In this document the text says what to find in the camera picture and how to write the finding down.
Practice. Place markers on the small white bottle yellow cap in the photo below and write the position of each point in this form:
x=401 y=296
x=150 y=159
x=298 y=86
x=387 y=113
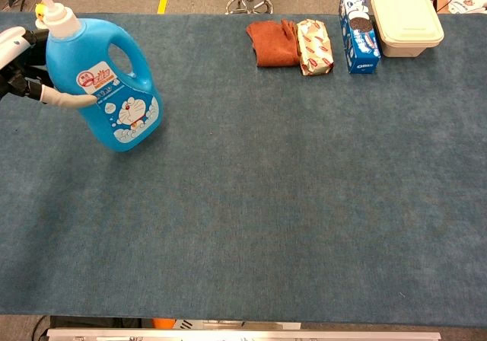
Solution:
x=40 y=11

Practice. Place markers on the blue Oreo cookie box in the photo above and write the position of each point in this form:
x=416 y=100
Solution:
x=361 y=48

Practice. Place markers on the cream plastic lidded container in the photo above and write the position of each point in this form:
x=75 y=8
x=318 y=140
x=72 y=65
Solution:
x=405 y=21

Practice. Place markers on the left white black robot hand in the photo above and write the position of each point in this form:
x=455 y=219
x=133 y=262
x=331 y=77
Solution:
x=64 y=99

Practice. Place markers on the cream red snack packet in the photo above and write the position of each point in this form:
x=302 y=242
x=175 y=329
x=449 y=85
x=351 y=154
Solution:
x=315 y=48

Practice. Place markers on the orange plastic part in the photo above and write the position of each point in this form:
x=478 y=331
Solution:
x=164 y=323

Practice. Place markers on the folded brown cloth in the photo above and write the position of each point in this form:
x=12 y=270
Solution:
x=272 y=46

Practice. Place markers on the blue pump soap bottle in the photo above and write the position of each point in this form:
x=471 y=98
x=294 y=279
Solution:
x=76 y=55

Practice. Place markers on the white printed cardboard box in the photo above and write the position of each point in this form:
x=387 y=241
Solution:
x=470 y=5

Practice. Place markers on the black base panel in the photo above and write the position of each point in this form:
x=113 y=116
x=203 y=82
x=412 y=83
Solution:
x=95 y=322

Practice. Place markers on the aluminium profile rail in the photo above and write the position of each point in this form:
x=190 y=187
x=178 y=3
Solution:
x=243 y=335

